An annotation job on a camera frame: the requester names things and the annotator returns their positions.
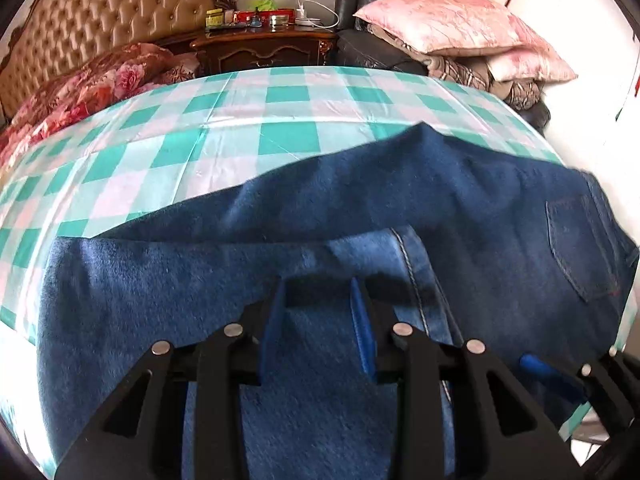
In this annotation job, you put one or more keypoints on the yellow jar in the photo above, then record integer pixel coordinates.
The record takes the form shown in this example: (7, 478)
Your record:
(215, 19)

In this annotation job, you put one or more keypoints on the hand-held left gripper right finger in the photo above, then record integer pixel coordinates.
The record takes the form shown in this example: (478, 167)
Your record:
(362, 330)

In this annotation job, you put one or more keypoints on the red floral quilt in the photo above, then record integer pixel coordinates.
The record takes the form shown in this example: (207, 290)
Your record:
(100, 90)

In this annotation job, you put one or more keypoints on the round metal tin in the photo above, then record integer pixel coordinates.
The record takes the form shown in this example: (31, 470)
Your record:
(279, 20)

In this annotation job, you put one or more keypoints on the small pink pillow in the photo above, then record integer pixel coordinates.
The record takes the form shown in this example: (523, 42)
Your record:
(535, 65)

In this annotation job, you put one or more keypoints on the dark wooden nightstand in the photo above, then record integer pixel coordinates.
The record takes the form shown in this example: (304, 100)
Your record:
(260, 50)

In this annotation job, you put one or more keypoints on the red box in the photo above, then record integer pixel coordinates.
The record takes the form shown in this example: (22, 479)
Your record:
(250, 16)

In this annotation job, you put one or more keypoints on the tufted tan leather headboard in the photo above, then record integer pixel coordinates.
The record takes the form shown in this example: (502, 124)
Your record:
(100, 15)

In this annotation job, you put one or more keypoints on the green plastic bag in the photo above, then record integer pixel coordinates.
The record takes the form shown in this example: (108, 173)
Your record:
(262, 4)

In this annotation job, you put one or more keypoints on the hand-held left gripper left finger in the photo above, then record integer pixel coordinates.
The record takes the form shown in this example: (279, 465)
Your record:
(272, 330)

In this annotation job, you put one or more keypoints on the white wardrobe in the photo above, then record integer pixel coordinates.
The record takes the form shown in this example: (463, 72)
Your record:
(575, 20)

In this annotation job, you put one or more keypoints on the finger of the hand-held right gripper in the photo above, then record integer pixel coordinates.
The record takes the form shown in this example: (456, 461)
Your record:
(545, 372)

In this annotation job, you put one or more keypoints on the black leather armchair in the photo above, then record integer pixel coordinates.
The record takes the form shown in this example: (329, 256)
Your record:
(360, 45)

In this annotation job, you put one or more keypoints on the white power strip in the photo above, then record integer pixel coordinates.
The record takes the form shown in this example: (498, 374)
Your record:
(307, 22)

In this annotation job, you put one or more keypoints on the large pink pillow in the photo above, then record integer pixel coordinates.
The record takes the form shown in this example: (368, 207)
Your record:
(440, 20)

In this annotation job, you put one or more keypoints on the blue denim pants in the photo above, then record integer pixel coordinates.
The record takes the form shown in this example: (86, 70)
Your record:
(450, 200)

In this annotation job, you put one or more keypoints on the brown plaid blanket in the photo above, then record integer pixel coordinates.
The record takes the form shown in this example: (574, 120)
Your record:
(465, 77)

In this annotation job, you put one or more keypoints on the green checked tablecloth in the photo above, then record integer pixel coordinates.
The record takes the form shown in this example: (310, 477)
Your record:
(250, 125)

